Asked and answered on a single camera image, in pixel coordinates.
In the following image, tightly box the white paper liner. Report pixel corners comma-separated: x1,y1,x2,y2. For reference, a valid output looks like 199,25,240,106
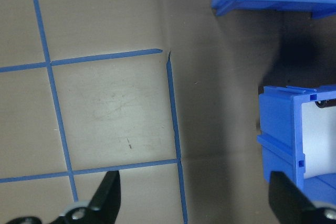
301,100,336,180

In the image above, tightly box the blue plastic parts bin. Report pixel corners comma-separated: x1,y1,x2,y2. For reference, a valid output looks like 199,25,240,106
256,84,336,205

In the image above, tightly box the black bracket part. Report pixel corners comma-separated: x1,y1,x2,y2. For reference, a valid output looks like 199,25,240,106
314,99,336,110

